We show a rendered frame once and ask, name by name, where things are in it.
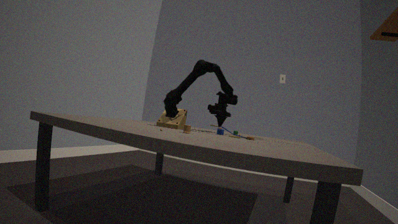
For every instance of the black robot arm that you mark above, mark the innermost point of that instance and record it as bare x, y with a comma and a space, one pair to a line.
201, 67

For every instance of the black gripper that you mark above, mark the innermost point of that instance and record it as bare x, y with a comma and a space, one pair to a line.
221, 113

